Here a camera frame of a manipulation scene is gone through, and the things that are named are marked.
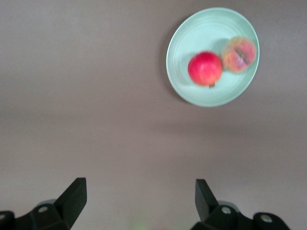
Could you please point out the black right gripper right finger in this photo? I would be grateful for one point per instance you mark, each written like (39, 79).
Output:
(208, 208)

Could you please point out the orange peach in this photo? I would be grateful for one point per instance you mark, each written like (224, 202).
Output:
(239, 54)

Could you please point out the red pomegranate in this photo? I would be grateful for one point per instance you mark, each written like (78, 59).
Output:
(204, 68)

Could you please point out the light green plate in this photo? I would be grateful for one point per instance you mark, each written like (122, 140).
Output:
(206, 31)

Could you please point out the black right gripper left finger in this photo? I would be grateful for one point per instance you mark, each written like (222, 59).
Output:
(69, 206)

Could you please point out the brown table cover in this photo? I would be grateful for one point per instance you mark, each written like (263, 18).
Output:
(72, 95)

